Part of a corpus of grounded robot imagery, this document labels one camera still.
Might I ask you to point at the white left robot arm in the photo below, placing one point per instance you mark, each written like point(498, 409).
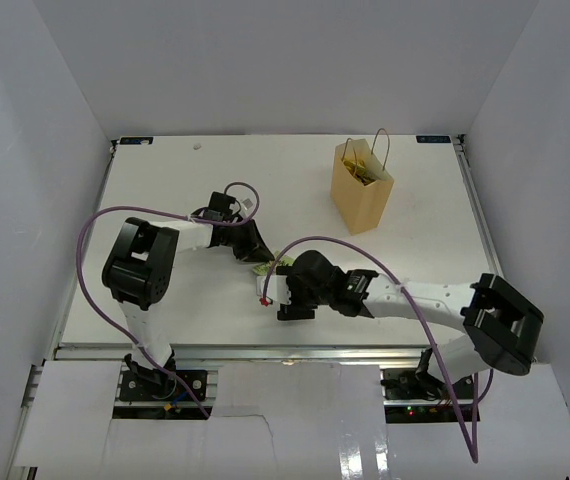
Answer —
point(138, 269)

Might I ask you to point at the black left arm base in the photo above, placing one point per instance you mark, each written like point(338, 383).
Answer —
point(134, 389)

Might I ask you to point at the blue table label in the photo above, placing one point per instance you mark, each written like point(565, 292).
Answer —
point(146, 140)
point(433, 139)

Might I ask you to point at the right blue table label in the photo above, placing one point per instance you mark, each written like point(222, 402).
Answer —
point(433, 139)

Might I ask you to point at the brown paper bag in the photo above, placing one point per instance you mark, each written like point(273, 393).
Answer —
point(361, 207)

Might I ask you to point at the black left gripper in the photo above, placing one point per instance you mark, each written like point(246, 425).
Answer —
point(254, 249)

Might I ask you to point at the green snack packet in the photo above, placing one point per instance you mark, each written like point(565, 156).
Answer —
point(263, 268)

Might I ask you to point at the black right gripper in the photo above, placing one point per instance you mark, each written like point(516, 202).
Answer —
point(295, 310)

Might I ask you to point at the left blue table label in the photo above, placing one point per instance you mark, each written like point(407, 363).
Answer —
point(146, 140)

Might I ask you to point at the aluminium front rail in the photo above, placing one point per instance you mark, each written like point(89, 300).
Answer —
point(260, 353)

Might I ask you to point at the yellow m&m's candy bag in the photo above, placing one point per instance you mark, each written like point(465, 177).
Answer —
point(358, 170)

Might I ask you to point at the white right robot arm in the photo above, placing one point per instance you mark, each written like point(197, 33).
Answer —
point(499, 327)

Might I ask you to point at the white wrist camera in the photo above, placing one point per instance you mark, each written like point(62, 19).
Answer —
point(244, 207)
point(273, 289)

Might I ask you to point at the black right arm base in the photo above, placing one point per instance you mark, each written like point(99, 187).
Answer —
point(407, 402)

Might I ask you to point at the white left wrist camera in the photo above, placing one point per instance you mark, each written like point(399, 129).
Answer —
point(244, 207)

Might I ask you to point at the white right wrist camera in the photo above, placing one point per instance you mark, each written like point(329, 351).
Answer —
point(273, 289)

